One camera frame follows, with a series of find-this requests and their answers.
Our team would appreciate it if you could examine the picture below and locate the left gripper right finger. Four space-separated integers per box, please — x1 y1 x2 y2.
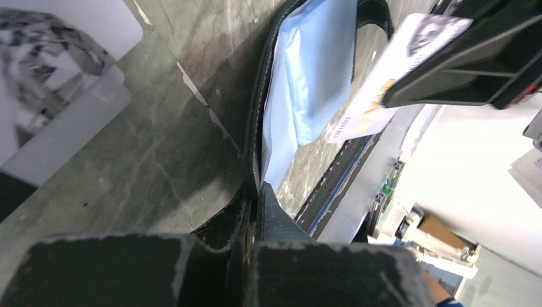
247 242 434 306

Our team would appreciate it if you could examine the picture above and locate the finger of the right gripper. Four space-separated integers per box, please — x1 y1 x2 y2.
382 1 541 110

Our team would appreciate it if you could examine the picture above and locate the black leather card holder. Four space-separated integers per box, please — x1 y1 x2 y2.
194 1 394 250

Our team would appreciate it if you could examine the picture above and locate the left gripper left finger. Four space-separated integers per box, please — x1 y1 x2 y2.
1 235 235 306

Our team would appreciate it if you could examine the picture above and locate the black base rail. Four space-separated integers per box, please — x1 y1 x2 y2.
294 133 382 237

